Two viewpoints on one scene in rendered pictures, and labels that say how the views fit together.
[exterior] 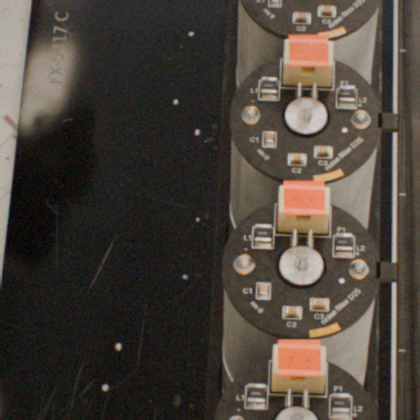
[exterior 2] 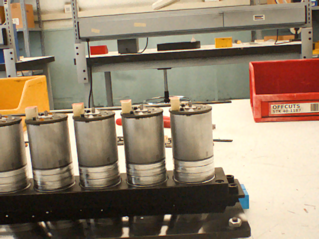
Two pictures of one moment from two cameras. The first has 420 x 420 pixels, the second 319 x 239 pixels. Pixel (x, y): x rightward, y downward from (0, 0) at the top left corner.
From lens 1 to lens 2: 0.38 m
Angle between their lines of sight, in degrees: 81
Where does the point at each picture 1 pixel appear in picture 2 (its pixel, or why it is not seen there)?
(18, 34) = not seen: outside the picture
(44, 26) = not seen: outside the picture
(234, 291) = (149, 114)
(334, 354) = (161, 123)
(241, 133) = (96, 117)
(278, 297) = (151, 111)
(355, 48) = (66, 125)
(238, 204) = (103, 150)
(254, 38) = (57, 131)
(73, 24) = not seen: outside the picture
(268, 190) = (111, 125)
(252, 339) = (159, 124)
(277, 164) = (108, 114)
